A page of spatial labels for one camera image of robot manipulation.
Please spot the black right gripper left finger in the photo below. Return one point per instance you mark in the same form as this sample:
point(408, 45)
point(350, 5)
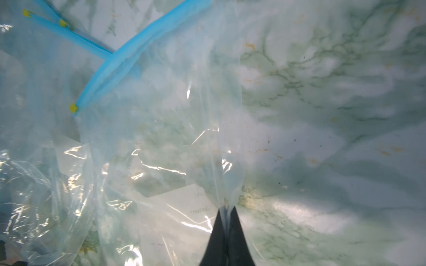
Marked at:
point(216, 250)

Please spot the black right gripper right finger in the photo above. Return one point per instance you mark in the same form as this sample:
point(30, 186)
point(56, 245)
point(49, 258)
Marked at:
point(238, 252)

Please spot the clear zip-top bag blue zipper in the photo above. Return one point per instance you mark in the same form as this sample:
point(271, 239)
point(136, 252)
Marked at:
point(161, 117)

